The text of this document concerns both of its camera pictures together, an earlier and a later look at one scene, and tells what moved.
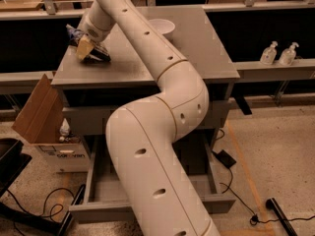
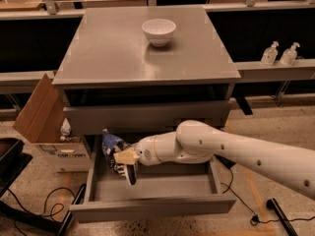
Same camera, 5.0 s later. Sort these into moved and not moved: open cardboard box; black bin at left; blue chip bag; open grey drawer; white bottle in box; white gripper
Moved: white gripper; blue chip bag
Not moved: white bottle in box; open grey drawer; open cardboard box; black bin at left
